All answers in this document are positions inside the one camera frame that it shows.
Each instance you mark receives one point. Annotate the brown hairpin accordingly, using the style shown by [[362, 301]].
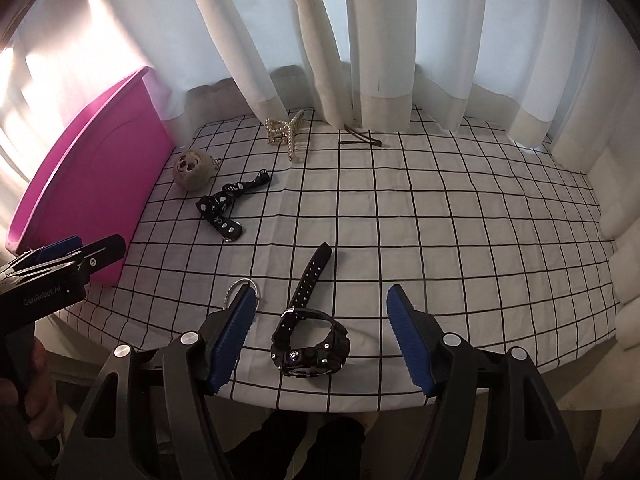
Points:
[[362, 138]]

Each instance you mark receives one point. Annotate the person's left hand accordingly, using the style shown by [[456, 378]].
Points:
[[32, 375]]

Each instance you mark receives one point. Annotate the pink plastic basin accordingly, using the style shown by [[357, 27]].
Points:
[[100, 170]]

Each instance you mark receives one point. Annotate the beige claw hair clip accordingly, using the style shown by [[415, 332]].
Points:
[[291, 145]]

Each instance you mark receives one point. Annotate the white curtain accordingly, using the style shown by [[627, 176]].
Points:
[[350, 35]]

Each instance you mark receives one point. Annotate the black wrist watch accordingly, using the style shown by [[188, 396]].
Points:
[[310, 355]]

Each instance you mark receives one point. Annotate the person's dark pants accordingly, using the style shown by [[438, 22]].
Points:
[[300, 445]]

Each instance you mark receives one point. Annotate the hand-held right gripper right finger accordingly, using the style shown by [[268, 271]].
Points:
[[407, 340]]

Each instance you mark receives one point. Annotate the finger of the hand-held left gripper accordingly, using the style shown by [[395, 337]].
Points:
[[60, 247], [102, 252]]

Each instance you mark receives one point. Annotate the white checked tablecloth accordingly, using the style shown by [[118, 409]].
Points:
[[425, 220]]

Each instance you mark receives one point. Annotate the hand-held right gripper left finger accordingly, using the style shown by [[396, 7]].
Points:
[[232, 340]]

